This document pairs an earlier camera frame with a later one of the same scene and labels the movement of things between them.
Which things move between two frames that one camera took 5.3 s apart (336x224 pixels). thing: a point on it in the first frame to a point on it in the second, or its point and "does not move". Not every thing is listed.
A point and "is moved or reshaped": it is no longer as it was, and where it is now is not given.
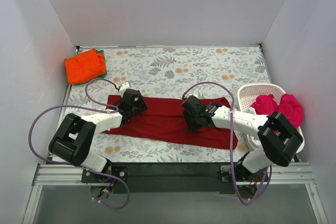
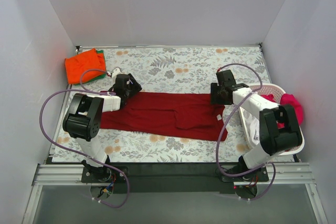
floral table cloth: x=207 y=72 does not move
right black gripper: x=189 y=118 to x=215 y=95
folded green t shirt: x=101 y=52 does not move
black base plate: x=146 y=178 does not move
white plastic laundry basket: x=248 y=92 does not move
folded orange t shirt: x=84 y=66 does not move
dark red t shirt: x=165 y=119 is moved or reshaped
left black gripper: x=140 y=102 to x=134 y=85
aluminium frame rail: x=49 y=175 does not move
